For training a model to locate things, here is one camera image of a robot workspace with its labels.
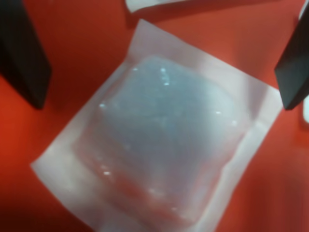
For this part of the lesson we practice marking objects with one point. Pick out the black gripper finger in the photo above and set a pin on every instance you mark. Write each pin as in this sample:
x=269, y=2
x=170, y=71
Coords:
x=294, y=77
x=21, y=53

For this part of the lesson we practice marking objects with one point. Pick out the red crate holding bandages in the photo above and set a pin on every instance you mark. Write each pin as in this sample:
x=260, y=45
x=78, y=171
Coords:
x=84, y=36

